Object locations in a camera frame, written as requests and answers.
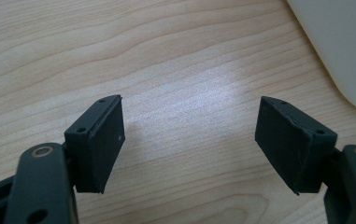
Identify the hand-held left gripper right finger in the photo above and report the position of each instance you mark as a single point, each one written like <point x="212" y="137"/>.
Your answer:
<point x="291" y="146"/>

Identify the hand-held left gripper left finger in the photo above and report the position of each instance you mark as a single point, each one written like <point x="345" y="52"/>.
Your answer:
<point x="97" y="146"/>

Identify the white plastic basin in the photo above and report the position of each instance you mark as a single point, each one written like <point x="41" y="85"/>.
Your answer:
<point x="344" y="46"/>

